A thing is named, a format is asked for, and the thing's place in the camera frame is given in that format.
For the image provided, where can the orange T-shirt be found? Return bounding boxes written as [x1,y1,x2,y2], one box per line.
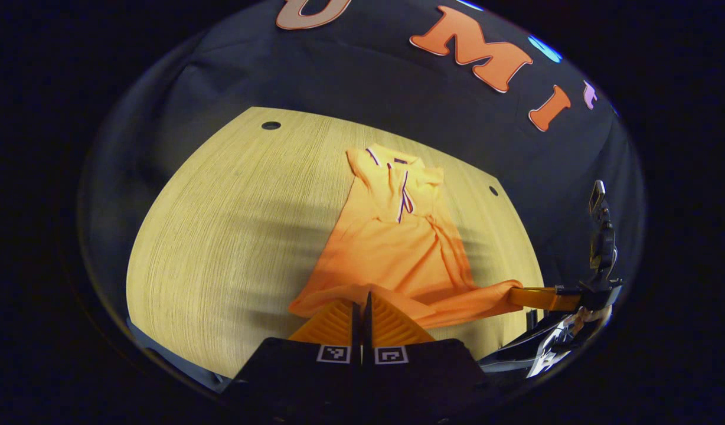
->
[289,145,524,330]

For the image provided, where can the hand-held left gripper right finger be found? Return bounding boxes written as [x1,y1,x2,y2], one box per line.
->
[362,292,493,414]

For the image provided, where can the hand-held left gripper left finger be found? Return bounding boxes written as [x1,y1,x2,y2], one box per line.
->
[230,298,363,414]

